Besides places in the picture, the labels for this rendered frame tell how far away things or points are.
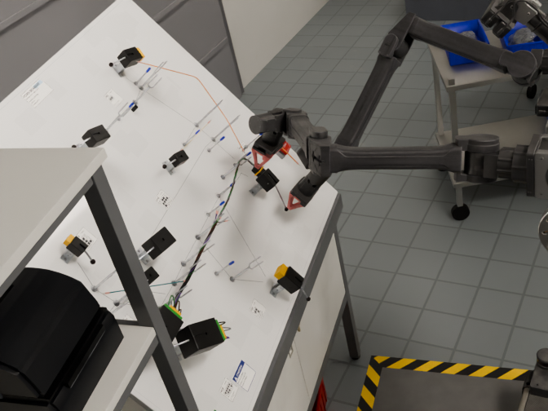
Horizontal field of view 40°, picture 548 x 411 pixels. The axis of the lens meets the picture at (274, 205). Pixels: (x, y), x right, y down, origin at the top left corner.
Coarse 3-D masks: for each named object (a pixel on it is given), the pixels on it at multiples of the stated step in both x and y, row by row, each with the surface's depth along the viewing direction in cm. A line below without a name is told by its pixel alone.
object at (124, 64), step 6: (132, 48) 226; (120, 54) 224; (126, 54) 223; (132, 54) 225; (138, 54) 226; (120, 60) 222; (126, 60) 224; (132, 60) 223; (138, 60) 227; (114, 66) 230; (120, 66) 228; (126, 66) 225; (120, 72) 229
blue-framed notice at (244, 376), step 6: (240, 366) 205; (246, 366) 207; (240, 372) 204; (246, 372) 206; (252, 372) 207; (234, 378) 202; (240, 378) 203; (246, 378) 205; (252, 378) 206; (240, 384) 202; (246, 384) 204; (246, 390) 203
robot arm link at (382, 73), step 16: (384, 48) 220; (384, 64) 222; (400, 64) 228; (368, 80) 225; (384, 80) 223; (368, 96) 224; (352, 112) 226; (368, 112) 224; (352, 128) 225; (352, 144) 225
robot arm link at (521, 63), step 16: (416, 16) 219; (400, 32) 220; (416, 32) 219; (432, 32) 217; (448, 32) 215; (400, 48) 221; (448, 48) 215; (464, 48) 212; (480, 48) 210; (496, 48) 208; (496, 64) 207; (512, 64) 202; (528, 64) 201
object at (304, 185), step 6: (300, 180) 237; (306, 180) 232; (300, 186) 234; (306, 186) 232; (312, 186) 231; (318, 186) 232; (294, 192) 232; (300, 192) 234; (306, 192) 233; (312, 192) 233; (300, 198) 232; (306, 198) 234; (306, 204) 233
